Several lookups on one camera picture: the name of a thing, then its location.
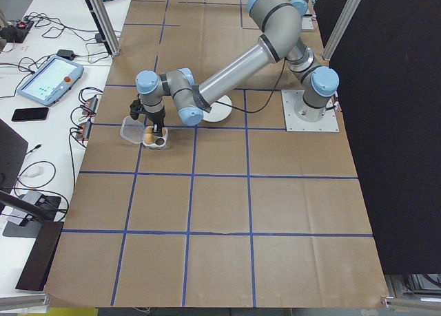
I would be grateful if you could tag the black power strip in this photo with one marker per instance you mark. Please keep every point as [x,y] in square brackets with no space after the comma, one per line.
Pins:
[15,32]

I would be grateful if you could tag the white round plate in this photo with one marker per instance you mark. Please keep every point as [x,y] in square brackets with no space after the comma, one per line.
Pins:
[220,114]

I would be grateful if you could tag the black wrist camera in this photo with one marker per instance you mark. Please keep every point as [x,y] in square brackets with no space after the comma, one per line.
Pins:
[135,107]

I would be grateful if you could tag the aluminium profile post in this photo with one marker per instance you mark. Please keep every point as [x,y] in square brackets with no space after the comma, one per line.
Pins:
[344,20]
[103,23]

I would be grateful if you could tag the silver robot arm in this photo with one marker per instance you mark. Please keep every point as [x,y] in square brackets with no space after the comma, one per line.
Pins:
[301,8]
[237,75]

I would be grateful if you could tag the black smartphone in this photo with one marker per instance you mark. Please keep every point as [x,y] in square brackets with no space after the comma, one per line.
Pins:
[30,114]

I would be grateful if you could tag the black flat board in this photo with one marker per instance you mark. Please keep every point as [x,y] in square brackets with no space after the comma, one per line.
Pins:
[39,257]

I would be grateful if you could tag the black stand rod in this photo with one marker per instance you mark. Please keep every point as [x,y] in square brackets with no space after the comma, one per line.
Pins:
[24,207]

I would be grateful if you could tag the orange black usb hub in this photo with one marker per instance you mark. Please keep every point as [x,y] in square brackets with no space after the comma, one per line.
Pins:
[90,104]
[84,131]

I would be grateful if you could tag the black monitor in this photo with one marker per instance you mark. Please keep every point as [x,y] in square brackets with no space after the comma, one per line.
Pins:
[10,154]

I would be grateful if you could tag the small white charger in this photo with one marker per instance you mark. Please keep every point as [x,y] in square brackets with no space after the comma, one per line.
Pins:
[35,172]

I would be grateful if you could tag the black frame cover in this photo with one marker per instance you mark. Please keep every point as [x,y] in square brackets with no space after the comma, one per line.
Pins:
[396,123]

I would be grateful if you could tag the grey stand foot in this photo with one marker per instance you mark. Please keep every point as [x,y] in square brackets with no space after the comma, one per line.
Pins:
[17,228]

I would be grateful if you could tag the black power adapter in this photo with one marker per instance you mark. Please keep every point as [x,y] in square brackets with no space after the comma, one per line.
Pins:
[100,38]
[66,54]

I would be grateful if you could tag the metal frame bars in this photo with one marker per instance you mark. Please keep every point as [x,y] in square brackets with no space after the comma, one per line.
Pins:
[413,285]

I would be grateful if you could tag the grey docking hub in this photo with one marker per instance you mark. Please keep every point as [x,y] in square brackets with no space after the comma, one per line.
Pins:
[33,198]

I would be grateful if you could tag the clear plastic egg box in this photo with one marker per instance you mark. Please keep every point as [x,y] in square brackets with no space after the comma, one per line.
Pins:
[131,130]

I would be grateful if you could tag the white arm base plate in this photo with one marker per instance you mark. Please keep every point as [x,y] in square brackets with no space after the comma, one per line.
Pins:
[308,24]
[293,123]

